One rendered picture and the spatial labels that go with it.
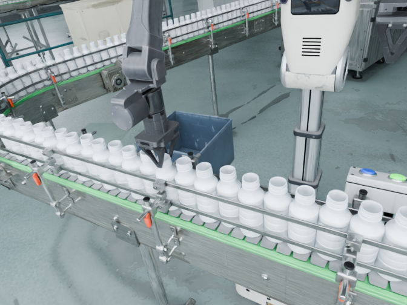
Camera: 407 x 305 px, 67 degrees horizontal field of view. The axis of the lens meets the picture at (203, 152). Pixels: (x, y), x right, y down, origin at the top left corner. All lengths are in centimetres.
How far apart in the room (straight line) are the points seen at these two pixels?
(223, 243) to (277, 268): 14
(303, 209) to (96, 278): 165
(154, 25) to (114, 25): 417
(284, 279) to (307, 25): 76
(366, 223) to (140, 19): 58
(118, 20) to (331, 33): 404
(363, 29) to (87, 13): 344
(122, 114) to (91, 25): 409
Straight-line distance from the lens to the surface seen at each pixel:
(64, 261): 232
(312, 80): 116
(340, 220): 66
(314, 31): 110
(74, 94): 222
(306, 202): 65
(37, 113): 213
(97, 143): 96
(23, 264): 247
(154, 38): 66
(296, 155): 136
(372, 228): 66
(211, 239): 81
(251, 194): 68
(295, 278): 78
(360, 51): 430
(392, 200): 79
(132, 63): 66
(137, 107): 64
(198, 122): 147
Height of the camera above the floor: 159
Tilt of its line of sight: 33 degrees down
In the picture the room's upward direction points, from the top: 8 degrees counter-clockwise
